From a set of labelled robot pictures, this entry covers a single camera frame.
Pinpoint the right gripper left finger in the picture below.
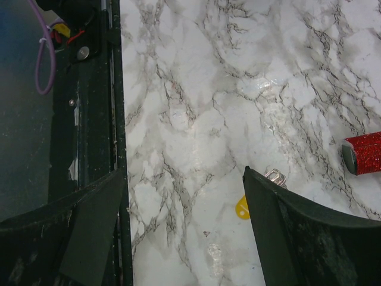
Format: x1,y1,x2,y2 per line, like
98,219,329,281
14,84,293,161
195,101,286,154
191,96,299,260
1,170,124,285

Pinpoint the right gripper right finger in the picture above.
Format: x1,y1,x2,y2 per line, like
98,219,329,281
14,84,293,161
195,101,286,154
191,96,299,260
243,167,380,285

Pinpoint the yellow capped key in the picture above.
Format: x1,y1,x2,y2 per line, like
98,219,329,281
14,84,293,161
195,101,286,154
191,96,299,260
235,169,286,220

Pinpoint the red glitter microphone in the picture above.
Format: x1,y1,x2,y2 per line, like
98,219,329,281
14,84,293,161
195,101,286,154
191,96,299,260
341,132,380,176

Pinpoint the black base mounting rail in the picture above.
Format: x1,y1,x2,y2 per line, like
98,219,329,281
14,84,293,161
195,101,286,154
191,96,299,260
38,1,133,285

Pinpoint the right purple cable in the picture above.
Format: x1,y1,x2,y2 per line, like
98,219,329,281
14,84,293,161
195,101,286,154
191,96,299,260
27,0,57,96

